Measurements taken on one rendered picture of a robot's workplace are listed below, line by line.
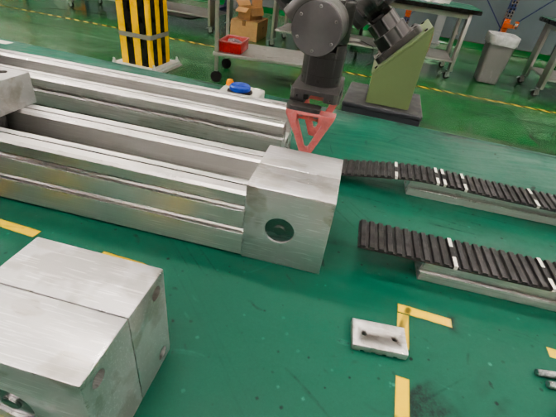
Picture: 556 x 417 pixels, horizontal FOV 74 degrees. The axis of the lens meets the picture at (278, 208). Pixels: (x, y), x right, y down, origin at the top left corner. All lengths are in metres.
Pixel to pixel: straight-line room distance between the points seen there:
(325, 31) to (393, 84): 0.55
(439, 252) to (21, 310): 0.39
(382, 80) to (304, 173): 0.61
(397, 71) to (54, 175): 0.76
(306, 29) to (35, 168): 0.34
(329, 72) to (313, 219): 0.23
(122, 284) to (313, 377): 0.17
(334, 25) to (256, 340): 0.33
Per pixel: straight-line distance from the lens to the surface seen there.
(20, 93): 0.58
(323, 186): 0.38
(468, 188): 0.61
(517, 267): 0.48
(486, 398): 0.39
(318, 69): 0.53
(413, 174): 0.60
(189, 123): 0.58
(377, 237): 0.44
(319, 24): 0.45
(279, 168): 0.40
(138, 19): 3.80
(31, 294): 0.28
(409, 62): 0.97
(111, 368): 0.25
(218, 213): 0.40
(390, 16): 1.01
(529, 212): 0.67
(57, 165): 0.49
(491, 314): 0.46
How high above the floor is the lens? 1.07
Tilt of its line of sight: 35 degrees down
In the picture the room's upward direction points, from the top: 8 degrees clockwise
